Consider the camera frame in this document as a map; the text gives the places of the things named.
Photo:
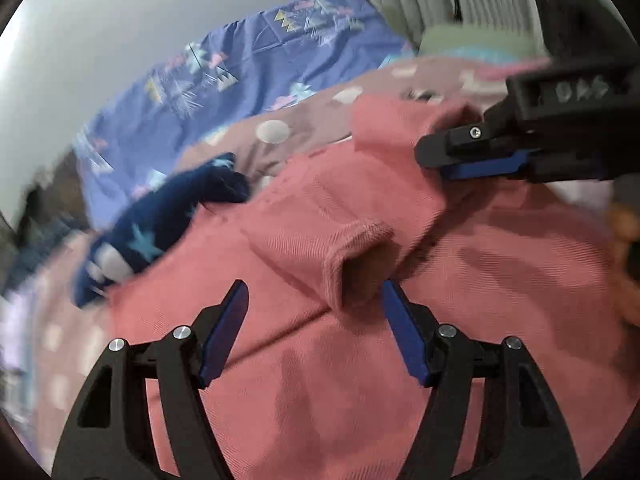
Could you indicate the brown polka dot blanket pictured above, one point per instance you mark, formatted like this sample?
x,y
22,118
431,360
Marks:
x,y
310,110

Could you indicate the blue printed bedsheet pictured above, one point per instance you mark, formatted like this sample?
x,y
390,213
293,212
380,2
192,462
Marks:
x,y
225,70

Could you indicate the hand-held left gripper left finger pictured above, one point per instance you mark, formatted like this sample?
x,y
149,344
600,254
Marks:
x,y
227,330

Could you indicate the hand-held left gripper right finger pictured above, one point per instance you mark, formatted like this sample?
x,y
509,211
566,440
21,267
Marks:
x,y
405,332

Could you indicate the pink small garment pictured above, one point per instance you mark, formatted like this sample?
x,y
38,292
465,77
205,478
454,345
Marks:
x,y
350,410

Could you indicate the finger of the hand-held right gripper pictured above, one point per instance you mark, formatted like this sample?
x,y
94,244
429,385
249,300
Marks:
x,y
475,160

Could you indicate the green pillow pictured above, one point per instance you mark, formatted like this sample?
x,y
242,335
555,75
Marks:
x,y
475,40

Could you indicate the navy star print cloth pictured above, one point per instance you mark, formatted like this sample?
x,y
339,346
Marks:
x,y
150,230

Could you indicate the lilac cloth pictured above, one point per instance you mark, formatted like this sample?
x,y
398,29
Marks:
x,y
15,325

